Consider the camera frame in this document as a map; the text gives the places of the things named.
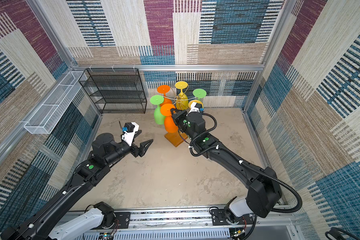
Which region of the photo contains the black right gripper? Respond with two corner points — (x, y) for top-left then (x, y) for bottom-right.
(170, 107), (196, 142)

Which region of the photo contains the gold wire wine glass rack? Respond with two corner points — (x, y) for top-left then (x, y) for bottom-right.
(158, 87), (195, 147)

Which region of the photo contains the yellow wine glass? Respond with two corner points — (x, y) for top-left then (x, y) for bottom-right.
(175, 81), (188, 110)
(188, 100), (203, 109)

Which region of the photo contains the black mesh shelf rack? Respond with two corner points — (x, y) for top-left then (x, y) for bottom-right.
(79, 68), (147, 114)

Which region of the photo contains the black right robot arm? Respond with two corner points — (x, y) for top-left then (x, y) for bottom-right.
(170, 109), (282, 224)

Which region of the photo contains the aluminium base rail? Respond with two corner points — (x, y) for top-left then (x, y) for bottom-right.
(41, 205), (297, 240)

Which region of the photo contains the yellow back wine glass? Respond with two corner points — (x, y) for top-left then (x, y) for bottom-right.
(175, 81), (188, 110)

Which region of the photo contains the green wine glass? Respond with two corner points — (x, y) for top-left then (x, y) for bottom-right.
(192, 89), (207, 102)
(150, 95), (166, 125)

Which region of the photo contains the orange wine glass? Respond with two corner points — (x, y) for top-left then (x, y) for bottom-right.
(161, 104), (179, 133)
(157, 85), (172, 106)

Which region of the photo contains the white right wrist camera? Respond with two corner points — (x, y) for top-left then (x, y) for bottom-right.
(188, 104), (204, 114)

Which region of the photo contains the orange back wine glass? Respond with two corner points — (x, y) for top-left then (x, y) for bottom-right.
(157, 85), (172, 106)

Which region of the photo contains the orange front wine glass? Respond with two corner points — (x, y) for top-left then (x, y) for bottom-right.
(161, 104), (179, 133)

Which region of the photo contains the yellow front wine glass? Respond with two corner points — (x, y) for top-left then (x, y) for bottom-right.
(188, 100), (203, 109)

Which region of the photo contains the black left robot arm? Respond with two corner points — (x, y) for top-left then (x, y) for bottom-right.
(1, 130), (154, 240)

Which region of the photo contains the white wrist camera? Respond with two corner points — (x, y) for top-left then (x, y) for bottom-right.
(188, 104), (204, 114)
(121, 122), (140, 147)

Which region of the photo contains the white mesh wall basket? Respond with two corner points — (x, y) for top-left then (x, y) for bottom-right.
(24, 71), (83, 135)

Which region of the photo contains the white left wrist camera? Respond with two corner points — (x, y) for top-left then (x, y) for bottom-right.
(121, 122), (140, 147)

